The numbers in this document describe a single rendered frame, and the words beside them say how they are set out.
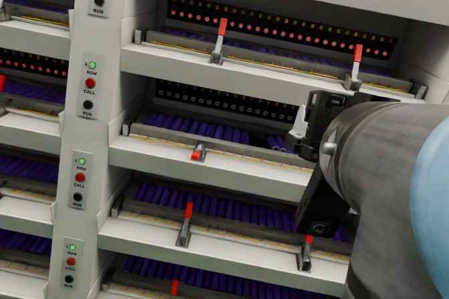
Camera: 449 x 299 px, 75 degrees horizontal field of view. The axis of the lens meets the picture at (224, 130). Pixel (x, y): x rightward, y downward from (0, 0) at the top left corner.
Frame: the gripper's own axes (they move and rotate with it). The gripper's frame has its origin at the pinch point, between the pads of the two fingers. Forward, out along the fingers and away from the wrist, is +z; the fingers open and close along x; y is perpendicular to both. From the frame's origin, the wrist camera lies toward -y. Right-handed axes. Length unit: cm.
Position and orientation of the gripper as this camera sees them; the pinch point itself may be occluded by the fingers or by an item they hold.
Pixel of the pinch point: (307, 141)
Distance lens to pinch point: 47.9
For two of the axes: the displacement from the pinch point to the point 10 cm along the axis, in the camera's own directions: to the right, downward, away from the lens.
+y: 1.9, -9.7, -1.2
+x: -9.8, -2.0, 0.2
